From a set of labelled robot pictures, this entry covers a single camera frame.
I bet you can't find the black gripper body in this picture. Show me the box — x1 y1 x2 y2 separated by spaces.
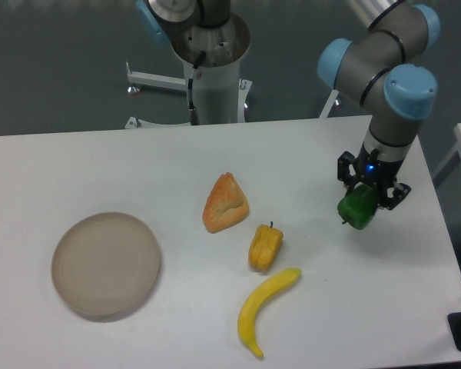
353 144 407 192

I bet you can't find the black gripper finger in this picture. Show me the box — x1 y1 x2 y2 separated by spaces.
337 151 357 192
375 181 412 211

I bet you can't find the green toy pepper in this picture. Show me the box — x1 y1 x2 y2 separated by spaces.
337 184 377 230

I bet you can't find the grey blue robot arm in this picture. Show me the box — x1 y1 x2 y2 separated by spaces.
135 1 440 209

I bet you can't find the yellow toy pepper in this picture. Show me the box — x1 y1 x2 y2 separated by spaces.
248 221 284 271

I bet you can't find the orange toy bread wedge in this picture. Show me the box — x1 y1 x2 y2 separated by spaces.
202 172 250 233

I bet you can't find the yellow toy banana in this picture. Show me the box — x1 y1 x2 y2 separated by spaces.
237 268 302 360

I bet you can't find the beige round plate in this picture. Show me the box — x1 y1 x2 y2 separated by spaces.
51 212 161 322

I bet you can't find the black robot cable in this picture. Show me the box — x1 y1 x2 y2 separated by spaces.
187 50 207 126

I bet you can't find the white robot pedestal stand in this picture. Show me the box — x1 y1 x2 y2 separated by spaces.
123 15 341 130

